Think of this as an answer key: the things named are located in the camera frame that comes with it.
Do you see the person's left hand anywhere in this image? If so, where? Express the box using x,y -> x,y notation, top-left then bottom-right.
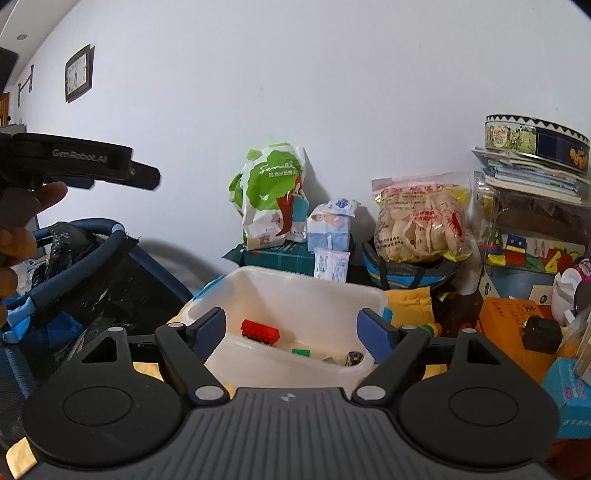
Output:
0,180 -> 69,328

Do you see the black toy car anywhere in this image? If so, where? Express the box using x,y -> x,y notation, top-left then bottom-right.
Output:
345,351 -> 365,367

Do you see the white plastic storage bin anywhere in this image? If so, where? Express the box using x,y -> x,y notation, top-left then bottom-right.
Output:
174,267 -> 388,393

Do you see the blue white tissue pack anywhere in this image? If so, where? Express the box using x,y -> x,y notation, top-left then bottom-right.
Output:
307,198 -> 360,253

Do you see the red toy brick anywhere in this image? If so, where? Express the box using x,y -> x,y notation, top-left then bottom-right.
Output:
240,319 -> 280,345

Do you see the green toy brick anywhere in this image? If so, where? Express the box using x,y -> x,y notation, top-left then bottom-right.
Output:
290,348 -> 311,358

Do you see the round decorated tin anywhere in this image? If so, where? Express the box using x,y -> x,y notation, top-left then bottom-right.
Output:
485,114 -> 590,176

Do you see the clear bag of crackers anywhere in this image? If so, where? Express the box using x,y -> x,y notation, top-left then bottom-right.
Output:
372,172 -> 472,263

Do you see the green white snack bag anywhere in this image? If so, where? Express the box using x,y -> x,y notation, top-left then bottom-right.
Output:
228,143 -> 310,250

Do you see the dark blue bag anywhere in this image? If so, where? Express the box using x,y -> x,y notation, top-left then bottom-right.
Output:
1,218 -> 192,451

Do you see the light blue tissue box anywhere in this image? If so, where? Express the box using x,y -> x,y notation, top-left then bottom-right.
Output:
542,358 -> 591,439

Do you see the teal box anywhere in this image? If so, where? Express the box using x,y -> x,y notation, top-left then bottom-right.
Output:
222,241 -> 315,276

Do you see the orange box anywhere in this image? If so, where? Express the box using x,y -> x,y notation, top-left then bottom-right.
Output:
477,297 -> 563,384

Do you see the wooden block with rings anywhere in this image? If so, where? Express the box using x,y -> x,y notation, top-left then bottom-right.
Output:
420,323 -> 443,337

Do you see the yellow cloth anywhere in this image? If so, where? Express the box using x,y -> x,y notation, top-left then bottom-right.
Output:
6,287 -> 448,479

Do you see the stack of books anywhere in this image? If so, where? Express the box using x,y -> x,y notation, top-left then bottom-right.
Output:
472,147 -> 590,205

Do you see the dark framed wall picture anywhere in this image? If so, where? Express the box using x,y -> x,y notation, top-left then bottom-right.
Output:
64,44 -> 94,103

